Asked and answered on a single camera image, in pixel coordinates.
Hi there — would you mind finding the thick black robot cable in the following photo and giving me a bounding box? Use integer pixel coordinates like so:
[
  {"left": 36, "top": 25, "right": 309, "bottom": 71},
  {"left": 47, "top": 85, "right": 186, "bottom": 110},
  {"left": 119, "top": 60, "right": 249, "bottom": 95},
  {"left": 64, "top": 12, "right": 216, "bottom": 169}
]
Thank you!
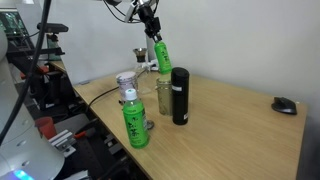
[{"left": 0, "top": 0, "right": 53, "bottom": 146}]

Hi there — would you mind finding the black thermos flask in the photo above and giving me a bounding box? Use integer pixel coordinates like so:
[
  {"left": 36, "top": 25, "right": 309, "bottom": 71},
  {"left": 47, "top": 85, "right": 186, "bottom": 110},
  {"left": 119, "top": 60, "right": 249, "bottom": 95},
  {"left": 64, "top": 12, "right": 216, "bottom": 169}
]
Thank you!
[{"left": 170, "top": 67, "right": 191, "bottom": 126}]

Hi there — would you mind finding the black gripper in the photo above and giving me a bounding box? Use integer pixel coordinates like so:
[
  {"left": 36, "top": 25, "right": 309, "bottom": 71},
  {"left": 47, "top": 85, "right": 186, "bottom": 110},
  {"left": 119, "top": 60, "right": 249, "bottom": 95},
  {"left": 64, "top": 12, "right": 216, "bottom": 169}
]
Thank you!
[{"left": 137, "top": 3, "right": 164, "bottom": 42}]

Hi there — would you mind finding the glass jar green lid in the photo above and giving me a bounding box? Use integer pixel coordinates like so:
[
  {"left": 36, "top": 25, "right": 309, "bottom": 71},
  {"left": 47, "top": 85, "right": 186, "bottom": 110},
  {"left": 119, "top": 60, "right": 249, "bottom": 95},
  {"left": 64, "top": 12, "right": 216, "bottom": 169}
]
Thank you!
[{"left": 155, "top": 73, "right": 174, "bottom": 117}]

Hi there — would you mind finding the green tea bottle white cap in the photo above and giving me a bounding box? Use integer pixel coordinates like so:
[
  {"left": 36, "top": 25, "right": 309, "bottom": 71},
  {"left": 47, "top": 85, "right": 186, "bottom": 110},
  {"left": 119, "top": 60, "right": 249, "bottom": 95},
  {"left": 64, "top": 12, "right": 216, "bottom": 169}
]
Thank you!
[{"left": 121, "top": 88, "right": 150, "bottom": 150}]

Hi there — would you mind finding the glass carafe with metal funnel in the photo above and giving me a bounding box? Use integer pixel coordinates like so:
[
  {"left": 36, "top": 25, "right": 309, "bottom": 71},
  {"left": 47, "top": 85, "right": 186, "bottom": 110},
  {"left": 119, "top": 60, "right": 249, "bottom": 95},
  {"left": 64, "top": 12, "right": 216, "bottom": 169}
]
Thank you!
[{"left": 132, "top": 47, "right": 154, "bottom": 95}]

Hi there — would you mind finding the green bottle without white cap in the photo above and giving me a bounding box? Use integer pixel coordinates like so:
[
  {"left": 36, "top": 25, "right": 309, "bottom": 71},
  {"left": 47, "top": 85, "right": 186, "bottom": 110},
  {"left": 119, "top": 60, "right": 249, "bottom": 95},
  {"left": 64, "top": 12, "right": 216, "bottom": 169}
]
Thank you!
[{"left": 153, "top": 40, "right": 174, "bottom": 75}]

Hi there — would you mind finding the glass jar white lid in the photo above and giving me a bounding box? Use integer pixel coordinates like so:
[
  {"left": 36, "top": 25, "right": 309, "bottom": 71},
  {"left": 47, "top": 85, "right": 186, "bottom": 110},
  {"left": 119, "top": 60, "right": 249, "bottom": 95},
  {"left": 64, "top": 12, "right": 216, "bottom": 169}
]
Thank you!
[{"left": 115, "top": 71, "right": 139, "bottom": 104}]

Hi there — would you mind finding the black camera on stand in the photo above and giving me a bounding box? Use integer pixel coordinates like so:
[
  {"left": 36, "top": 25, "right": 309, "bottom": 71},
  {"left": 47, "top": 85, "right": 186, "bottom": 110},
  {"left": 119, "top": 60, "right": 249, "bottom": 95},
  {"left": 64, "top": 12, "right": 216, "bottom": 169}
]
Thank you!
[{"left": 36, "top": 22, "right": 70, "bottom": 51}]

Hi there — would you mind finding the aluminium extrusion bracket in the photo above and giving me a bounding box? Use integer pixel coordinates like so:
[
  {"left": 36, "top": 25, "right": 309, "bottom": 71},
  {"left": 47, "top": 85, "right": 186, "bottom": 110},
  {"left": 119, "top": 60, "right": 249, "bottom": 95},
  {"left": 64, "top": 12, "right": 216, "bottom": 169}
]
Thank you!
[{"left": 48, "top": 129, "right": 78, "bottom": 158}]

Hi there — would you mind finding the white power adapter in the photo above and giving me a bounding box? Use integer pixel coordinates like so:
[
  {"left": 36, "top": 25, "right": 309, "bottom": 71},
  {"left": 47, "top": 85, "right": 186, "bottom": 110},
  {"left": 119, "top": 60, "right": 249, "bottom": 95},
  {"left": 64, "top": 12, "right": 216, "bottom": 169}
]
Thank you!
[{"left": 149, "top": 58, "right": 162, "bottom": 71}]

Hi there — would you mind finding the black computer mouse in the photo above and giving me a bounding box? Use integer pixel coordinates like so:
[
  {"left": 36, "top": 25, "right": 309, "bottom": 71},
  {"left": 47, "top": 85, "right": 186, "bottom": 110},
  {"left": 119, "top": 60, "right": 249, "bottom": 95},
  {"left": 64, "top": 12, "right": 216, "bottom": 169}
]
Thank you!
[{"left": 270, "top": 96, "right": 298, "bottom": 116}]

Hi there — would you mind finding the red cup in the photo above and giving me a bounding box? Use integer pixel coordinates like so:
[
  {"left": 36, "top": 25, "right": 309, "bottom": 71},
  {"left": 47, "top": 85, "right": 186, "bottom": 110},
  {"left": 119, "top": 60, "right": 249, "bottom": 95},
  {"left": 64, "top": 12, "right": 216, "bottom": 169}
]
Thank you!
[{"left": 34, "top": 116, "right": 58, "bottom": 140}]

